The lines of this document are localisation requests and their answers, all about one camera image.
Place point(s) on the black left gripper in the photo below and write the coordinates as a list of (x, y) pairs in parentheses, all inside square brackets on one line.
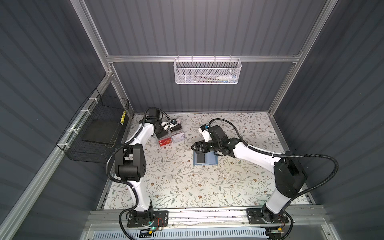
[(163, 133)]

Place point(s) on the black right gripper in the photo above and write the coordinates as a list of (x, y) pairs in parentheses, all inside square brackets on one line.
[(202, 143)]

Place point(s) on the blue leather card wallet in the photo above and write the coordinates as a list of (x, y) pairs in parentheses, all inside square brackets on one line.
[(205, 159)]

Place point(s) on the clear acrylic card display stand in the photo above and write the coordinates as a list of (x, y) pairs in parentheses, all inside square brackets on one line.
[(165, 134)]

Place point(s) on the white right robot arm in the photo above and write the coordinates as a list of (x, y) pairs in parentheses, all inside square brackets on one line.
[(288, 172)]

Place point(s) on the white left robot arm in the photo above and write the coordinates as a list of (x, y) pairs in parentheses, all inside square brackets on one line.
[(130, 161)]

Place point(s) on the white diamond VIP card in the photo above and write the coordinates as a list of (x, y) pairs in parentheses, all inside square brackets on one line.
[(178, 137)]

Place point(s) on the black gold-line VIP card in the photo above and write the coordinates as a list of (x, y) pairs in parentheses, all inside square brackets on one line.
[(176, 128)]

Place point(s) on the red VIP card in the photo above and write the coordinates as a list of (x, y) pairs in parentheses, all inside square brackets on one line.
[(165, 141)]

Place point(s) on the yellow marker pen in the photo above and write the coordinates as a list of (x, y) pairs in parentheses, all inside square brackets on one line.
[(123, 117)]

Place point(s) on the black pad in basket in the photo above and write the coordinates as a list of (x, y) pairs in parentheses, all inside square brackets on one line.
[(101, 132)]

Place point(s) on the pens in white basket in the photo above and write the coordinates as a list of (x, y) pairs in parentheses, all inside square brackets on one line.
[(224, 79)]

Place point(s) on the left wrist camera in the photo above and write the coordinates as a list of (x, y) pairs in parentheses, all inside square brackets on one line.
[(168, 125)]

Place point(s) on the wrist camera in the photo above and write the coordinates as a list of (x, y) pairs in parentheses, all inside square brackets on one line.
[(168, 125), (204, 131)]

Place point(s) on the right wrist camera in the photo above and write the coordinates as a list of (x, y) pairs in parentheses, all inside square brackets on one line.
[(204, 131)]

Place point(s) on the white wire mesh basket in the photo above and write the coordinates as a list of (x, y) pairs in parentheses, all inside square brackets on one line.
[(186, 68)]

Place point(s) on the black wire wall basket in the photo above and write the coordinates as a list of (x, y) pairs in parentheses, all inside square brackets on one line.
[(101, 107)]

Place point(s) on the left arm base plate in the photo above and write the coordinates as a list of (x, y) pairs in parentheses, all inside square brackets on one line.
[(147, 219)]

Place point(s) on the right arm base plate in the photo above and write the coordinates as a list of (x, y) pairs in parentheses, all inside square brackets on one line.
[(265, 216)]

